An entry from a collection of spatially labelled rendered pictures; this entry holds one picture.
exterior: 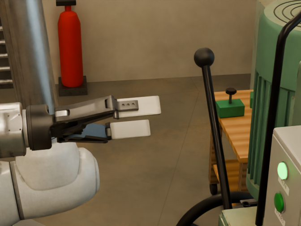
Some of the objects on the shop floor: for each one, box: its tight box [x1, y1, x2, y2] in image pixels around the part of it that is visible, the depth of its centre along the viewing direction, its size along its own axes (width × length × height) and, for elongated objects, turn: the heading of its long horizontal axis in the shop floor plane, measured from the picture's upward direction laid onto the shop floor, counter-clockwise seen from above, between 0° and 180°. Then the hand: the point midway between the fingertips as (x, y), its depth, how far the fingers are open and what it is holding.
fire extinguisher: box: [56, 0, 88, 96], centre depth 406 cm, size 18×19×60 cm
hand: (148, 117), depth 111 cm, fingers open, 13 cm apart
